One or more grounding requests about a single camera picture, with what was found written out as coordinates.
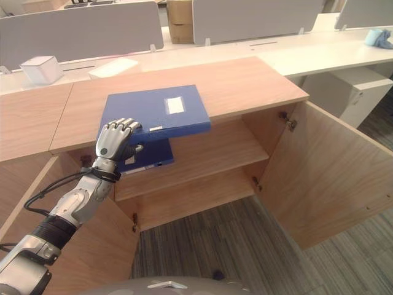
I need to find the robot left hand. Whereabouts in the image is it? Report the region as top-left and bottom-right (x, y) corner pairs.
(93, 117), (145, 168)

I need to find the blue box file folder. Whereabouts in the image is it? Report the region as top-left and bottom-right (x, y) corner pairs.
(98, 84), (212, 175)

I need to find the wooden office cabinet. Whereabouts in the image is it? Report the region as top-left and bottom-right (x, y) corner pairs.
(48, 55), (310, 233)

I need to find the adjacent wooden cabinet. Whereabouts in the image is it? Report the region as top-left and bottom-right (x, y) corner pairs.
(0, 82), (75, 163)

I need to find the wooden cabinet shelf board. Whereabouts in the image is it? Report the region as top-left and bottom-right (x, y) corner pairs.
(114, 121), (270, 203)

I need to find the wooden cabinet door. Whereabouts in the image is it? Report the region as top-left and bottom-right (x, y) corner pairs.
(0, 155), (141, 291)
(259, 100), (393, 250)

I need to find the long white office desk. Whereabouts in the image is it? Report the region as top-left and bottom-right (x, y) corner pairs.
(0, 12), (393, 96)

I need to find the white flat paper stack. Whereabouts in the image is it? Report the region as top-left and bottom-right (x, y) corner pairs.
(88, 57), (139, 80)

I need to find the white square box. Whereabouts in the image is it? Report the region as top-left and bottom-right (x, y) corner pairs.
(19, 55), (64, 85)

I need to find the grey desk divider panel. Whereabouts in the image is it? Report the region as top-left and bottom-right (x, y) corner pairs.
(333, 0), (393, 31)
(190, 0), (329, 46)
(0, 0), (165, 72)

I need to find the brown cardboard box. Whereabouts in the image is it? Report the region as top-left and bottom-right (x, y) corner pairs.
(166, 0), (195, 45)

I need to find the metal door hinge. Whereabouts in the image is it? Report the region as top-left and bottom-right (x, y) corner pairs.
(278, 111), (298, 133)

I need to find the blue cloth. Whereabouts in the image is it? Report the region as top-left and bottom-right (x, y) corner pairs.
(364, 28), (393, 50)

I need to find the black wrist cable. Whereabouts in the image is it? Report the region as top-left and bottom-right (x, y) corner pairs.
(23, 167), (122, 216)

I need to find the white drawer pedestal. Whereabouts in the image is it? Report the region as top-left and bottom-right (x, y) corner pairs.
(302, 66), (393, 129)

